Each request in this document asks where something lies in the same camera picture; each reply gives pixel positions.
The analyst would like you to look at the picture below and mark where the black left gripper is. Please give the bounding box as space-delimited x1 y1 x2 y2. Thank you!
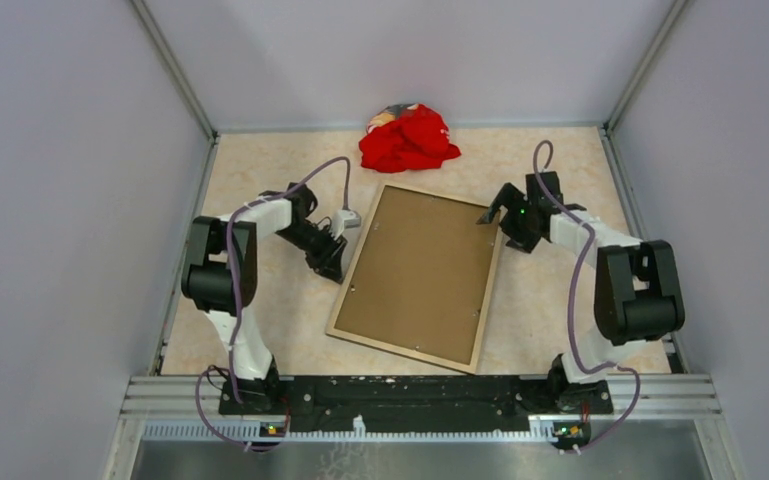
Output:
274 221 346 283

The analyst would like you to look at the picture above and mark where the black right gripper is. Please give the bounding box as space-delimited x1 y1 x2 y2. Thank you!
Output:
477 183 540 254

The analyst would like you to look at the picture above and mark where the brown backing board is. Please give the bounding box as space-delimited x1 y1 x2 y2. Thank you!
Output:
334 186 501 367

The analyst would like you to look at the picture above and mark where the light wooden picture frame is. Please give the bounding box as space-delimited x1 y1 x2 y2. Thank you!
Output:
325 182 506 376

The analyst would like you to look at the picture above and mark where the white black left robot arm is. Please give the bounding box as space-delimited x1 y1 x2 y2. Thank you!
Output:
181 183 361 414

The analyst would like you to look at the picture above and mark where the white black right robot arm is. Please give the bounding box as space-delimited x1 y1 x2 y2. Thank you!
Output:
477 171 685 412

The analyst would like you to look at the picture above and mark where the crumpled red cloth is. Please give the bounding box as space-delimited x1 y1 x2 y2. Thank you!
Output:
358 103 462 174

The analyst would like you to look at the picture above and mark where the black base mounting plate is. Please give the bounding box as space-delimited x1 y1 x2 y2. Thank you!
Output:
218 375 614 433

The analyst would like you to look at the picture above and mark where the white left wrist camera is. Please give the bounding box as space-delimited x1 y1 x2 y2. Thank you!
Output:
330 209 362 239

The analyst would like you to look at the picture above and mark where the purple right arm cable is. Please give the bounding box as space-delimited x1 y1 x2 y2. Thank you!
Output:
532 139 642 455

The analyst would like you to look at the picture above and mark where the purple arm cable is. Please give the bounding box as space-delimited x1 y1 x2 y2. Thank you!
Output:
532 139 642 455
193 156 353 454

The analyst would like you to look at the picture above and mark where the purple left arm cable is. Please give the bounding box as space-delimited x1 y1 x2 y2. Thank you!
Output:
193 156 353 454

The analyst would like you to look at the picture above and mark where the aluminium front rail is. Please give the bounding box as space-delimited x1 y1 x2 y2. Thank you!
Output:
120 374 722 445

